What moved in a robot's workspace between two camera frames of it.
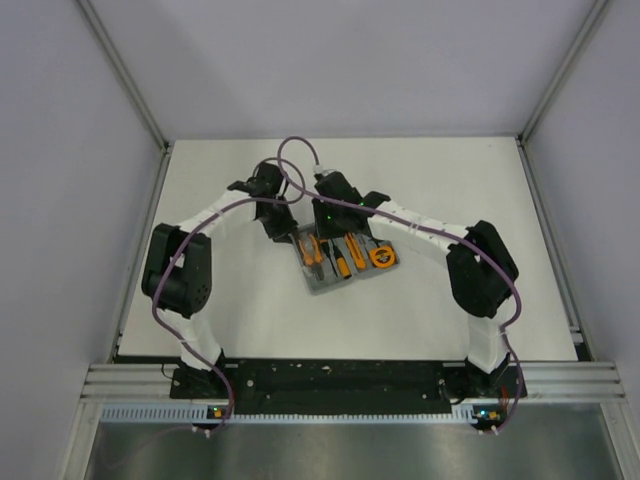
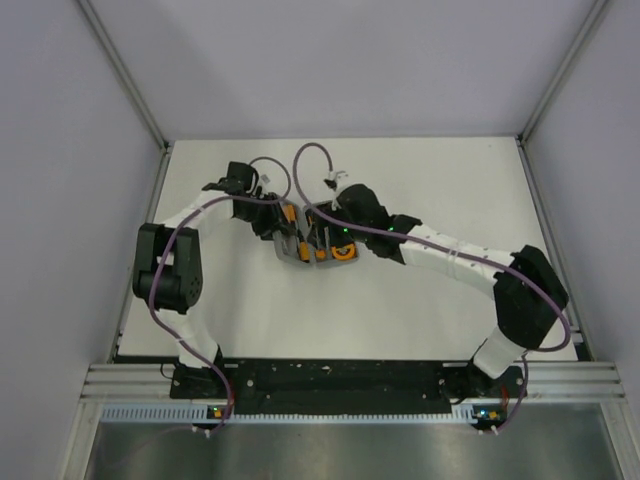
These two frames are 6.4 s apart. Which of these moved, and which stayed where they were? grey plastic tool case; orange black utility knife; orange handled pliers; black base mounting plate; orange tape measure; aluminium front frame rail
Moved: orange tape measure; grey plastic tool case; orange black utility knife; orange handled pliers
Stayed: black base mounting plate; aluminium front frame rail
